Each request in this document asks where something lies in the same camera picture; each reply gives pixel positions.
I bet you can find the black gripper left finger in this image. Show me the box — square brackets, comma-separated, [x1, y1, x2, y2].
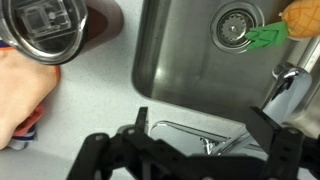
[135, 107, 148, 134]

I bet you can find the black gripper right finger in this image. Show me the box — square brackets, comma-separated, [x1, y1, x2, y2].
[246, 107, 281, 153]

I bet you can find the chrome faucet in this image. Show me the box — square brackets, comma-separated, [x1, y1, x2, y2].
[116, 61, 320, 159]

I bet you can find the stainless steel sink basin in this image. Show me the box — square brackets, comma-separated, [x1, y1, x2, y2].
[131, 0, 320, 123]

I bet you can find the metal sink drain strainer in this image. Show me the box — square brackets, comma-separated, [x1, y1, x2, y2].
[210, 1, 265, 54]

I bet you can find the toy pineapple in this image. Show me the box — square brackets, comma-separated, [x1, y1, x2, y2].
[245, 0, 320, 50]

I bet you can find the orange cloth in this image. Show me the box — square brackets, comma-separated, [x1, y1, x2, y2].
[0, 40, 61, 150]

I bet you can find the red tumbler with clear lid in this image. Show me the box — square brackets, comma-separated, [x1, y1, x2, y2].
[0, 0, 124, 65]

